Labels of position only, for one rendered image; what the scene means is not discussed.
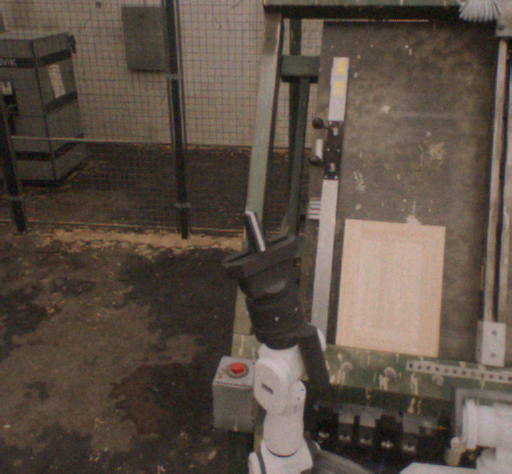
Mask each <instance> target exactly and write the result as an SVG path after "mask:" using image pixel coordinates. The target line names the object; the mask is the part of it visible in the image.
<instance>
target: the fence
mask: <svg viewBox="0 0 512 474"><path fill-rule="evenodd" d="M337 61H346V65H345V75H336V66H337ZM348 65H349V58H334V67H333V78H332V91H331V103H329V115H328V121H343V122H344V114H345V102H346V90H347V77H348ZM335 80H344V90H343V95H334V90H335ZM338 188H339V180H325V179H323V186H322V199H321V211H320V222H319V235H318V247H317V258H316V271H315V283H314V294H313V307H312V319H311V324H313V325H315V326H316V327H317V328H318V329H319V330H320V332H321V333H322V336H323V338H324V340H325V338H326V325H327V313H328V300H329V288H330V276H331V263H332V251H333V239H335V229H334V226H336V214H337V201H338Z"/></svg>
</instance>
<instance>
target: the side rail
mask: <svg viewBox="0 0 512 474"><path fill-rule="evenodd" d="M284 31H285V27H284V23H283V18H282V14H281V13H280V14H269V13H265V22H264V32H263V42H262V53H261V63H260V73H259V84H257V94H256V104H255V115H254V125H253V135H252V146H251V157H250V167H249V177H248V187H247V198H246V208H245V212H247V211H249V210H252V211H254V212H256V213H257V216H259V219H260V222H261V225H262V230H263V233H264V236H265V235H266V224H267V214H268V203H269V193H270V182H271V171H272V161H273V150H274V139H275V128H276V118H277V106H278V96H279V85H280V68H281V58H282V53H283V41H284ZM247 245H248V240H247V236H246V231H245V226H244V228H243V239H242V249H244V248H247ZM242 249H241V250H242ZM245 297H246V295H245V294H244V293H242V292H241V291H240V287H239V284H238V290H237V300H236V311H235V321H234V331H233V332H234V333H238V334H246V335H251V333H254V331H253V328H252V325H251V321H250V318H249V317H247V316H246V311H247V308H246V303H245Z"/></svg>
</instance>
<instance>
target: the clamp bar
mask: <svg viewBox="0 0 512 474"><path fill-rule="evenodd" d="M499 1H500V2H501V3H502V2H504V1H505V0H499ZM500 9H501V12H502V15H501V16H499V13H498V19H496V25H495V29H494V47H493V66H492V85H491V102H489V121H488V140H487V158H486V177H485V196H484V214H483V233H482V251H481V264H483V278H482V291H479V307H478V321H477V340H476V358H475V360H476V361H478V362H479V364H482V365H489V366H498V367H504V360H505V341H504V339H506V335H505V306H506V287H507V266H508V245H509V226H510V205H511V185H512V0H509V1H508V2H507V3H505V4H504V6H503V8H501V6H500Z"/></svg>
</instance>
